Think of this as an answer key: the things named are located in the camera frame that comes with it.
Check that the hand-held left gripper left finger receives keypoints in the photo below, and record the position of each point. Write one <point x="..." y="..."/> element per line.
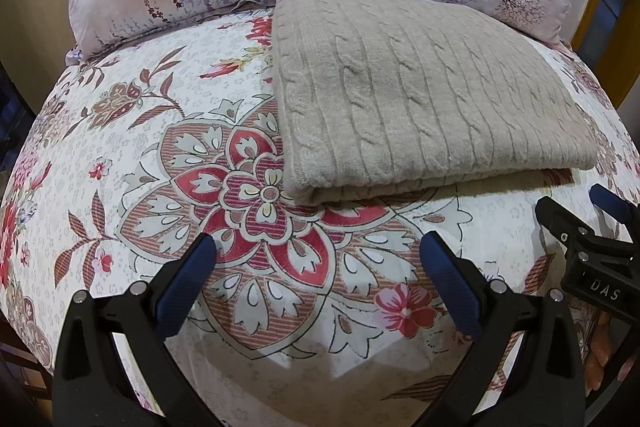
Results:
<point x="182" y="287"/>

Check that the person's right hand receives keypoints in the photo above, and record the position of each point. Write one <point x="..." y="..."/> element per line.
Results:
<point x="597" y="342"/>

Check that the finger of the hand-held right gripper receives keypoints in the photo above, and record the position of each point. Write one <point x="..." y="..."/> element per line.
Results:
<point x="562" y="222"/>
<point x="612" y="204"/>

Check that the yellow wooden bed frame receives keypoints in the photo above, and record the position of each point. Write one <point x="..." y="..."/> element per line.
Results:
<point x="597" y="7"/>

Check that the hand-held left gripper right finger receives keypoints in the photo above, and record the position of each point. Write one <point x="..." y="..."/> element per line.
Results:
<point x="452" y="287"/>

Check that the floral bed sheet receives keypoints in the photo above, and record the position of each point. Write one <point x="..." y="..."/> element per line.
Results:
<point x="125" y="132"/>

